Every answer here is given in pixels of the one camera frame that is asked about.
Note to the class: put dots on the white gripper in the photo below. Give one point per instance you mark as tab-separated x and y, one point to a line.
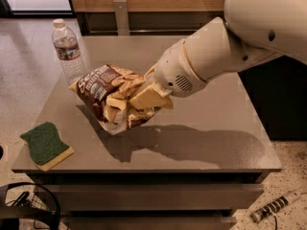
175	70

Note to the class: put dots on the brown chip bag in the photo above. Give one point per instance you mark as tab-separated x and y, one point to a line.
110	80

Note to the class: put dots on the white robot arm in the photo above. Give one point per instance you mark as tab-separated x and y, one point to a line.
250	33

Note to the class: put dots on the green and yellow sponge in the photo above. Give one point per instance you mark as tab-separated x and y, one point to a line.
46	149

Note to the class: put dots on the clear plastic water bottle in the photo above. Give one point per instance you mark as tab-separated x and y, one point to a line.
68	51

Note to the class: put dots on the grey upper drawer front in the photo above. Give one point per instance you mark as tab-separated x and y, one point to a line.
155	197

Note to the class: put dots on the grey drawer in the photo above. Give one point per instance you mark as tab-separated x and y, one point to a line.
151	223
155	197

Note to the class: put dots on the grey lower drawer front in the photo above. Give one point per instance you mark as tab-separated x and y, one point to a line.
151	223

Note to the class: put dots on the white power strip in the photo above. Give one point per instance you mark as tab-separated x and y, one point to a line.
275	206

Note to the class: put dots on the left metal bracket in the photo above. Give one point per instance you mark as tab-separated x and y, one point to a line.
122	17

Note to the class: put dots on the black wire basket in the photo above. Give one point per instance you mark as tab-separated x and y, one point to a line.
11	213

